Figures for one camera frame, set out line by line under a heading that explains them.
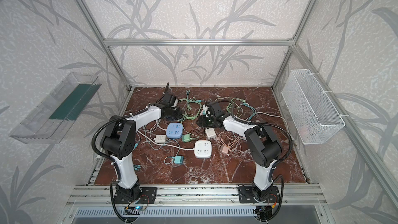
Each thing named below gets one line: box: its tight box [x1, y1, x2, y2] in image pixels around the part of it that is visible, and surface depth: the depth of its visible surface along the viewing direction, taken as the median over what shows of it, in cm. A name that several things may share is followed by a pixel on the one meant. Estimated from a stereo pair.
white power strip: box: [194, 140, 212, 159], surface depth 88 cm
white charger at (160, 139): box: [154, 134, 167, 144], surface depth 93 cm
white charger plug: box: [205, 127, 217, 139], surface depth 95 cm
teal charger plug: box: [174, 155, 184, 165], surface depth 84 cm
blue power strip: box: [165, 122, 184, 139], surface depth 95 cm
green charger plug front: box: [182, 133, 191, 143], surface depth 93 cm
